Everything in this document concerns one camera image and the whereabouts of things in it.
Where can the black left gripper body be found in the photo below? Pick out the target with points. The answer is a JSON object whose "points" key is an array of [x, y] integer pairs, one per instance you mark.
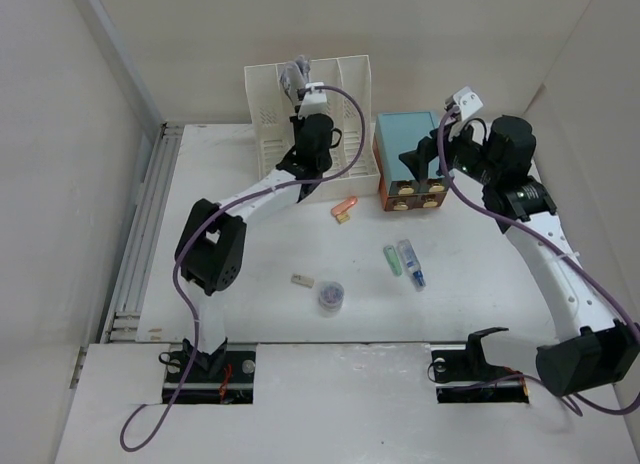
{"points": [[297, 125]]}

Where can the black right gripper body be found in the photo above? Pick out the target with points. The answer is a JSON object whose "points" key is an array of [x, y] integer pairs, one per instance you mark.
{"points": [[471, 160]]}

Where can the teal orange drawer box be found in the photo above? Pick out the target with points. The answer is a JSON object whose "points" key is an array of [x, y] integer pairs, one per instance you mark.
{"points": [[407, 180]]}

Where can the white spiral bound manual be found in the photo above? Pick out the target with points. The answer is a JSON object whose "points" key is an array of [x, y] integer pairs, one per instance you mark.
{"points": [[294, 77]]}

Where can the beige rectangular eraser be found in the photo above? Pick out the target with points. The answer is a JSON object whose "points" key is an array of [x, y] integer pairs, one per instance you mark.
{"points": [[302, 280]]}

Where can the clear round pin container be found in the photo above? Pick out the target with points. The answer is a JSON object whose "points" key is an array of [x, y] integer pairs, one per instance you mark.
{"points": [[330, 298]]}

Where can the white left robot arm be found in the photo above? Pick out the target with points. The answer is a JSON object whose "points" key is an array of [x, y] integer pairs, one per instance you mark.
{"points": [[211, 247]]}

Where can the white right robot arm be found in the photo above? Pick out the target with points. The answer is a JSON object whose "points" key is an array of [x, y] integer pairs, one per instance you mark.
{"points": [[598, 342]]}

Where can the white plastic file organizer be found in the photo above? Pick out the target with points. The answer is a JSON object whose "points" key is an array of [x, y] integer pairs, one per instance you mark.
{"points": [[271, 110]]}

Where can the clear blue glue bottle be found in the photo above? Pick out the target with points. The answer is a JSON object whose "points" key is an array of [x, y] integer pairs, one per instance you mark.
{"points": [[412, 263]]}

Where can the green transparent tube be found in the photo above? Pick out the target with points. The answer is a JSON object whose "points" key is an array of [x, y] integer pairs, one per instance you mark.
{"points": [[393, 260]]}

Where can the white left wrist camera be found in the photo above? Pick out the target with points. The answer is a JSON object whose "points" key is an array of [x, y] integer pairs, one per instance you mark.
{"points": [[312, 100]]}

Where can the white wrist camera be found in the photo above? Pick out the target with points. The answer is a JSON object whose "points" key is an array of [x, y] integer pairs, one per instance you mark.
{"points": [[312, 100], [463, 105]]}

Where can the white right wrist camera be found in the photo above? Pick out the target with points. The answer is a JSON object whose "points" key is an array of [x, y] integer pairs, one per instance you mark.
{"points": [[463, 105]]}

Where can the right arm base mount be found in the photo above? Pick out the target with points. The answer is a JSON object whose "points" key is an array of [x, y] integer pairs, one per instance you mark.
{"points": [[463, 375]]}

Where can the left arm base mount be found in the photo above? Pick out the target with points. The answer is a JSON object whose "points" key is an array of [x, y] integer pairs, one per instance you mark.
{"points": [[224, 378]]}

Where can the aluminium frame rail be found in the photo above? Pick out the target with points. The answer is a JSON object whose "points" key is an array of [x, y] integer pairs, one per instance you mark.
{"points": [[124, 303]]}

